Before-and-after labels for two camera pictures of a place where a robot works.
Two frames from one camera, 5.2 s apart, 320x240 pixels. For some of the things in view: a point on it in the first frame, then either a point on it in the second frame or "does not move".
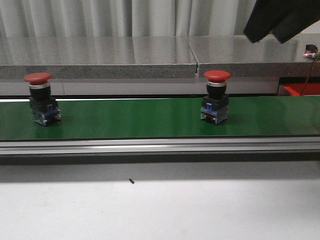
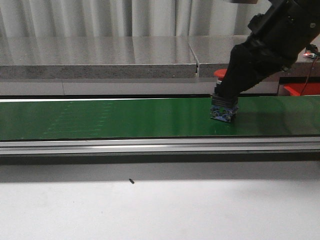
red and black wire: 308,77 does not move
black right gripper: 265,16 -> 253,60
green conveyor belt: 266,116 does not move
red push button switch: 45,108 -> 223,108
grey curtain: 125,18 does not move
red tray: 296,89 does not move
